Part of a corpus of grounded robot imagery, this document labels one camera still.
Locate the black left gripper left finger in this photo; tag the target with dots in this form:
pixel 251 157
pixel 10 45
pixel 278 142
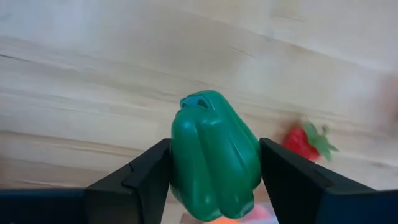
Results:
pixel 143 186

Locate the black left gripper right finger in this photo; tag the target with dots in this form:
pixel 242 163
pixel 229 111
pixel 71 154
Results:
pixel 289 186

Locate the pink lobed toy vegetable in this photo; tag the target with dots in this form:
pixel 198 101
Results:
pixel 259 214

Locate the red toy strawberry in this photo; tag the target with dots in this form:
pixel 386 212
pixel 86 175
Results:
pixel 298 143

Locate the orange toy fruit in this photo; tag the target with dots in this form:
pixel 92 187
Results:
pixel 222 221

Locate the green toy bell pepper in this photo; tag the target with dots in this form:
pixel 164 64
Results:
pixel 214 155

